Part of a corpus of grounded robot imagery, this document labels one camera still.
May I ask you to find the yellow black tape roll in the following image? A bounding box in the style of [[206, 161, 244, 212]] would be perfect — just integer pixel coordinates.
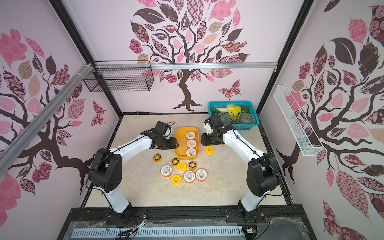
[[153, 154, 162, 163], [188, 161, 197, 171], [171, 158, 180, 167]]

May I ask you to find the orange tape roll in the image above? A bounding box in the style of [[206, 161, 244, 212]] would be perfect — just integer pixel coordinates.
[[161, 165, 173, 178], [196, 169, 208, 182], [184, 171, 196, 184], [187, 140, 197, 149], [186, 148, 197, 157], [186, 131, 196, 140]]

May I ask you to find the yellow plastic storage box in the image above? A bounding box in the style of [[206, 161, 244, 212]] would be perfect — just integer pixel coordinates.
[[175, 127, 200, 161]]

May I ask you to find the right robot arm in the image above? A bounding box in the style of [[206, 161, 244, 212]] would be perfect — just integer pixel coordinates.
[[201, 121, 280, 220]]

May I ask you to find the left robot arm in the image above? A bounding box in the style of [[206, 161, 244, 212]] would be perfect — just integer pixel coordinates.
[[88, 127, 179, 223]]

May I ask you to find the yellow tape roll top right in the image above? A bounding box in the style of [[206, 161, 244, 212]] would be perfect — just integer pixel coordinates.
[[205, 146, 215, 156]]

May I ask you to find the yellow tape roll centre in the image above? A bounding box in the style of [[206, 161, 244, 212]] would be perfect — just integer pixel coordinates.
[[177, 162, 188, 173]]

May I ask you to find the yellow tape roll bottom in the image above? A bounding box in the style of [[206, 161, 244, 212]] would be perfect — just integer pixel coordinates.
[[171, 175, 182, 186]]

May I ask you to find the green melon left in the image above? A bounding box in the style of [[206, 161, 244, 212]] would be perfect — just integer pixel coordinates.
[[220, 113, 232, 125]]

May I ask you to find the green melon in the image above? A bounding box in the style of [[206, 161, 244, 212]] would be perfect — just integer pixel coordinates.
[[239, 112, 254, 125], [220, 113, 232, 125]]

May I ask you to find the teal plastic basket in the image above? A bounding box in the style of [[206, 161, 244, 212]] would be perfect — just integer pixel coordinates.
[[209, 101, 260, 131]]

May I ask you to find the green melon right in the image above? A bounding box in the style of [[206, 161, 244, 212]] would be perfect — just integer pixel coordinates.
[[239, 112, 254, 125]]

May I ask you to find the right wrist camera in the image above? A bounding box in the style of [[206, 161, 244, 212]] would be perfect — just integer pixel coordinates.
[[204, 114, 224, 135]]

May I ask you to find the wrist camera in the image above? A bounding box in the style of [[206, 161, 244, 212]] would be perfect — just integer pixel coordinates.
[[204, 114, 224, 135], [153, 121, 172, 138]]

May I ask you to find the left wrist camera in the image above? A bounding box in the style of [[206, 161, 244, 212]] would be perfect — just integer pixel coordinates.
[[153, 121, 172, 138]]

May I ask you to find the black wire wall basket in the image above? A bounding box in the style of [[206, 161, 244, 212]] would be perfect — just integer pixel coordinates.
[[84, 61, 155, 92]]

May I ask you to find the white wire wall shelf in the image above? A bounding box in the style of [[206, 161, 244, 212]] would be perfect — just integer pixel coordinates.
[[273, 85, 325, 157]]

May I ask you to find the white slotted cable duct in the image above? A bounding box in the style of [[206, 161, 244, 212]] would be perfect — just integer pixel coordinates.
[[69, 226, 245, 240]]

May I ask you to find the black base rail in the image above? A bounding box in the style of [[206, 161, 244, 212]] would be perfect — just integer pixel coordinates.
[[58, 204, 317, 240]]

